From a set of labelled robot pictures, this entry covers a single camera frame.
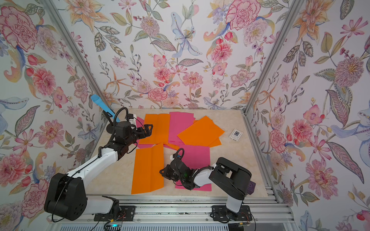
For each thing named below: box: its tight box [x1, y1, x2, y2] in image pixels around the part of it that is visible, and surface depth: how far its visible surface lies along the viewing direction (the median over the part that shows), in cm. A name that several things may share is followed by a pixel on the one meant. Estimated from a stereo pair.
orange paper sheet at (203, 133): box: [177, 115, 225, 147], surface depth 109 cm
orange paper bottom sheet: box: [131, 142, 164, 195], surface depth 89 cm
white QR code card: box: [229, 128, 243, 142], surface depth 106 cm
